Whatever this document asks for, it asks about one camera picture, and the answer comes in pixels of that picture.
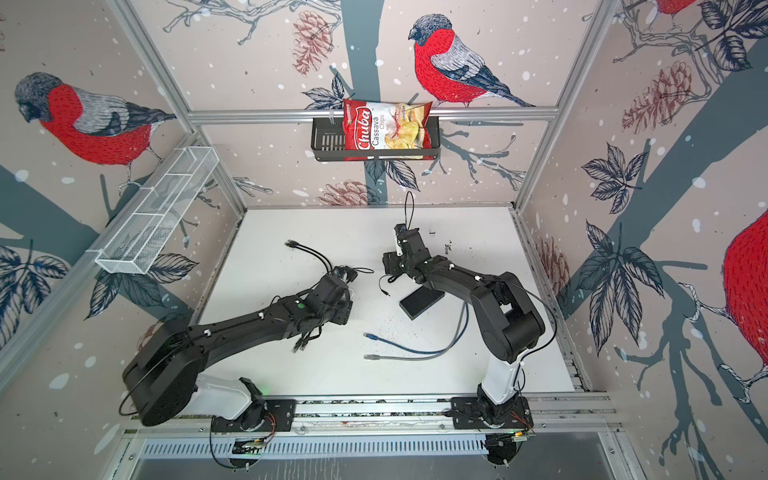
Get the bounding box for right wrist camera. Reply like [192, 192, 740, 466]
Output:
[398, 228, 424, 251]

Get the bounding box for aluminium mounting rail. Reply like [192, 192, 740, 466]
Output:
[128, 392, 624, 436]

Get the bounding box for white wire mesh shelf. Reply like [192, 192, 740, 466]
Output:
[95, 146, 219, 274]

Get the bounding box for black ethernet cable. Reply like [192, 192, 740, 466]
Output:
[284, 239, 335, 353]
[292, 242, 338, 353]

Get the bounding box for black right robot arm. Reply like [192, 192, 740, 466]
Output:
[382, 223, 546, 432]

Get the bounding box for blue ethernet cable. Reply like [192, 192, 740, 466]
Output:
[362, 299, 471, 356]

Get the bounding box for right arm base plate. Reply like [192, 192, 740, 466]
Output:
[443, 395, 534, 431]

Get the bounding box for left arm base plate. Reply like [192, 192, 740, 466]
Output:
[210, 398, 297, 434]

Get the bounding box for red cassava chips bag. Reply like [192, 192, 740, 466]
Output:
[342, 99, 439, 161]

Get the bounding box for black power adapter with cable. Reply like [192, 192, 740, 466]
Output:
[331, 265, 375, 284]

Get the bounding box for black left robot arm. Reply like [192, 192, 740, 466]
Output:
[122, 267, 358, 427]

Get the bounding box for black wall basket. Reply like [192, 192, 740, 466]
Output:
[311, 117, 441, 162]

